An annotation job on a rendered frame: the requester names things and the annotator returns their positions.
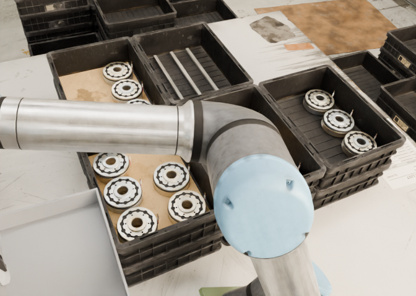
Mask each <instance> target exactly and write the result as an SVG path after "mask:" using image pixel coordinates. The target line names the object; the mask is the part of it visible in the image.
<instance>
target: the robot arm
mask: <svg viewBox="0 0 416 296"><path fill-rule="evenodd" d="M0 149H15V150H49V151H67V152H101V153H119V154H154V155H179V156H181V157H182V158H183V159H184V160H185V161H186V162H194V163H202V164H204V165H207V170H208V174H209V180H210V185H211V189H212V195H213V199H214V213H215V218H216V221H217V223H218V226H219V228H220V230H221V232H222V234H223V236H224V237H225V239H226V241H227V242H228V243H229V244H230V245H231V246H232V247H233V248H234V249H236V250H237V251H239V252H240V253H241V254H243V255H245V256H247V257H249V258H250V259H251V261H252V264H253V266H254V269H255V271H256V274H257V275H258V276H257V278H255V279H254V280H253V281H251V282H250V283H249V284H248V285H246V286H243V287H239V288H237V289H233V290H230V291H228V292H226V293H224V294H223V295H222V296H329V294H330V293H331V292H332V287H331V284H330V282H329V280H328V278H327V277H326V275H325V274H324V273H323V272H322V270H320V268H319V267H318V266H317V265H316V264H315V263H314V262H313V261H312V260H311V258H310V254H309V251H308V247H307V244H306V239H307V237H308V235H309V233H310V230H311V226H312V224H313V219H314V207H313V202H312V197H311V193H310V189H309V187H308V185H307V183H306V181H305V179H304V177H303V176H302V175H301V173H300V172H299V171H298V169H297V166H296V165H295V163H294V161H293V159H292V157H291V155H290V153H289V151H288V149H287V147H286V145H285V143H284V141H283V139H282V136H281V135H280V133H279V130H278V129H277V128H276V126H275V125H274V124H273V123H272V122H271V121H270V120H269V119H268V118H266V117H265V116H264V115H262V114H260V113H258V112H256V111H254V110H251V109H249V108H245V107H241V106H238V105H232V104H228V103H220V102H210V101H199V100H189V101H187V102H186V103H185V104H184V105H183V106H181V107H178V106H166V105H144V104H133V103H111V102H90V101H78V100H57V99H45V98H23V97H2V96H1V94H0Z"/></svg>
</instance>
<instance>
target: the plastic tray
mask: <svg viewBox="0 0 416 296"><path fill-rule="evenodd" d="M0 253H1V256H2V258H3V261H4V264H6V265H7V268H8V270H9V272H10V275H11V280H10V283H8V284H6V285H3V286H2V285H1V284H0V296H130V293H129V290H128V286H127V283H126V280H125V277H124V274H123V270H122V267H121V263H120V261H119V258H118V254H117V251H116V247H115V244H114V241H113V237H112V235H111V231H110V228H109V225H108V221H107V219H106V215H105V211H104V209H103V205H102V202H101V199H100V195H99V193H98V189H97V188H94V189H90V190H87V191H83V192H80V193H76V194H72V195H69V196H65V197H62V198H58V199H54V200H50V201H47V202H43V203H39V204H36V205H32V206H29V207H25V208H21V209H18V210H14V211H10V212H6V213H3V214H0Z"/></svg>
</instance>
